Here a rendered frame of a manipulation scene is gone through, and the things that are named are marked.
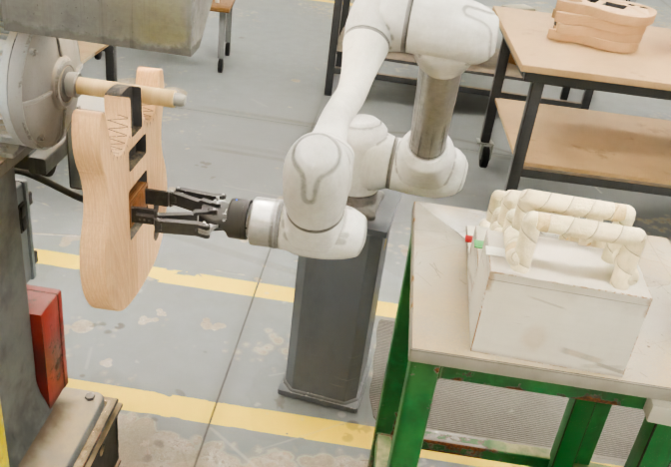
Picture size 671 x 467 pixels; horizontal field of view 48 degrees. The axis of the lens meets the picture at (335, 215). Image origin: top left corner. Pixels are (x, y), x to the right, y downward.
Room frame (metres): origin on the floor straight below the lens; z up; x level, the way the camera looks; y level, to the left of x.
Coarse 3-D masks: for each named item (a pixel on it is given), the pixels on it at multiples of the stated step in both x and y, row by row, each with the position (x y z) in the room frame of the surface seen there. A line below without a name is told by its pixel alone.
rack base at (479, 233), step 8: (480, 232) 1.35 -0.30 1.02; (472, 240) 1.37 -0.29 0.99; (560, 240) 1.36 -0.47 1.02; (568, 240) 1.36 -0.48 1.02; (472, 248) 1.34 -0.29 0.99; (480, 248) 1.28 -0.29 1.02; (472, 256) 1.31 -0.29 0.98; (472, 264) 1.29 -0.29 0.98; (472, 272) 1.26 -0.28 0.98; (472, 280) 1.24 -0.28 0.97
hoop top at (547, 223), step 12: (528, 216) 1.09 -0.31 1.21; (540, 216) 1.09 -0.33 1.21; (552, 216) 1.09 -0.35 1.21; (564, 216) 1.10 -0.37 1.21; (540, 228) 1.08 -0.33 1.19; (552, 228) 1.08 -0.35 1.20; (564, 228) 1.08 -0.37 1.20; (576, 228) 1.08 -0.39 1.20; (588, 228) 1.08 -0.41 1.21; (600, 228) 1.08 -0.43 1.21; (612, 228) 1.08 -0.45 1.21; (624, 228) 1.08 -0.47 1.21; (636, 228) 1.09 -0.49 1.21; (600, 240) 1.08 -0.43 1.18; (612, 240) 1.07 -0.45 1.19; (624, 240) 1.07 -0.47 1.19; (636, 240) 1.07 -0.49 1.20
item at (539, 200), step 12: (528, 192) 1.17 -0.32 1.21; (540, 192) 1.18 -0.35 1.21; (540, 204) 1.16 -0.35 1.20; (552, 204) 1.16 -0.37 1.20; (564, 204) 1.16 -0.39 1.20; (576, 204) 1.16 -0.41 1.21; (588, 204) 1.16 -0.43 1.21; (600, 204) 1.16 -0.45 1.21; (612, 204) 1.17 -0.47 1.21; (588, 216) 1.16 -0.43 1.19; (600, 216) 1.15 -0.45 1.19; (612, 216) 1.15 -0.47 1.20; (624, 216) 1.15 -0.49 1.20
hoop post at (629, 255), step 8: (624, 248) 1.08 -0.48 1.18; (632, 248) 1.07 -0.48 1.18; (640, 248) 1.07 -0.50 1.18; (624, 256) 1.07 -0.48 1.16; (632, 256) 1.07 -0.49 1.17; (616, 264) 1.08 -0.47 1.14; (624, 264) 1.07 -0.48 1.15; (632, 264) 1.07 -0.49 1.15; (616, 272) 1.08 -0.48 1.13; (624, 272) 1.07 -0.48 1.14; (632, 272) 1.07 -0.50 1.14; (616, 280) 1.07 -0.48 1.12; (624, 280) 1.07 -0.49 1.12; (616, 288) 1.07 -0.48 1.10; (624, 288) 1.07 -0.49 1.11
